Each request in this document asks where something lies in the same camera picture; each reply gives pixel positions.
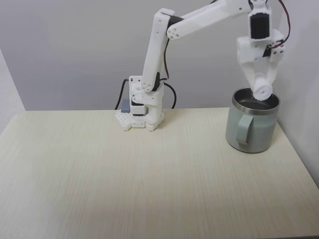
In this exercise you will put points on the pale green steel mug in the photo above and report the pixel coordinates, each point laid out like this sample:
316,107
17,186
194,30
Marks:
259,129

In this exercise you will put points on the grey clamp block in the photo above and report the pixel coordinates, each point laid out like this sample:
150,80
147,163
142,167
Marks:
125,106

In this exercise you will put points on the white gauze dressing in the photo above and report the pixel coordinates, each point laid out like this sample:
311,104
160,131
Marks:
263,90

